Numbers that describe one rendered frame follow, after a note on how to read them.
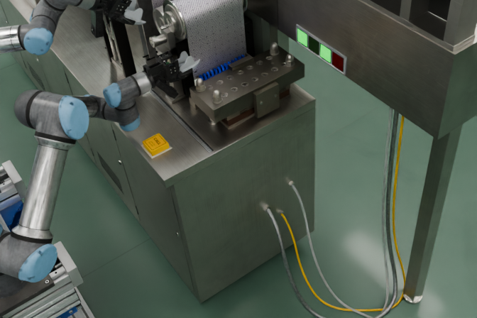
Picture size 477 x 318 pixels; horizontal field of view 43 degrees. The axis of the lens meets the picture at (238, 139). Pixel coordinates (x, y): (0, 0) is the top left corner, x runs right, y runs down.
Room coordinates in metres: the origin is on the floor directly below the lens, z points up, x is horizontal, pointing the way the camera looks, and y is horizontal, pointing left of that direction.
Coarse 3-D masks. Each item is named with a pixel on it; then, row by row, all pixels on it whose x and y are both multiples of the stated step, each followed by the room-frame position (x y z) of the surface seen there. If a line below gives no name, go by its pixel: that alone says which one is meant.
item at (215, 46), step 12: (228, 24) 1.87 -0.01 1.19; (240, 24) 1.89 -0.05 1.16; (192, 36) 1.79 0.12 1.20; (204, 36) 1.82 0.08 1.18; (216, 36) 1.84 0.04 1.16; (228, 36) 1.86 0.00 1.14; (240, 36) 1.89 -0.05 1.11; (192, 48) 1.79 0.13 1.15; (204, 48) 1.81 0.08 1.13; (216, 48) 1.84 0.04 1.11; (228, 48) 1.86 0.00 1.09; (240, 48) 1.89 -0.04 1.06; (204, 60) 1.81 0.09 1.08; (216, 60) 1.83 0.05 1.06; (228, 60) 1.86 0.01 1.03; (204, 72) 1.80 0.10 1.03
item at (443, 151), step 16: (272, 32) 2.17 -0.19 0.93; (288, 48) 2.17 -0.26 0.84; (432, 144) 1.41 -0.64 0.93; (448, 144) 1.37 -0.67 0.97; (432, 160) 1.40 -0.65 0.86; (448, 160) 1.38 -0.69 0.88; (432, 176) 1.39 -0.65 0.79; (448, 176) 1.39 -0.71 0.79; (432, 192) 1.38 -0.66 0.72; (432, 208) 1.37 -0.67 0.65; (432, 224) 1.37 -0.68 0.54; (416, 240) 1.40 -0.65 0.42; (432, 240) 1.39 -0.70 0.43; (416, 256) 1.39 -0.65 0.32; (416, 272) 1.38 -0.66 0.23; (416, 288) 1.37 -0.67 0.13
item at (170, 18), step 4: (168, 12) 1.82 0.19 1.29; (164, 16) 1.84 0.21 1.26; (168, 16) 1.81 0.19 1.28; (172, 16) 1.81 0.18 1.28; (164, 20) 1.85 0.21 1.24; (168, 20) 1.82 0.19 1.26; (172, 20) 1.80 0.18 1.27; (176, 20) 1.80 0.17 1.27; (168, 24) 1.83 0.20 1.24; (172, 24) 1.79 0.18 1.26; (176, 24) 1.79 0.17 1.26; (168, 28) 1.83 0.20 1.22; (172, 28) 1.80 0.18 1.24; (176, 28) 1.79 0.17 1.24; (172, 32) 1.80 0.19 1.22
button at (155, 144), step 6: (150, 138) 1.60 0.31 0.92; (156, 138) 1.59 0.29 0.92; (162, 138) 1.59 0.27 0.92; (144, 144) 1.57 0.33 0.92; (150, 144) 1.57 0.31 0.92; (156, 144) 1.56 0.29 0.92; (162, 144) 1.56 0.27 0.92; (168, 144) 1.56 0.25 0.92; (150, 150) 1.54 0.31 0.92; (156, 150) 1.54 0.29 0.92; (162, 150) 1.55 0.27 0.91
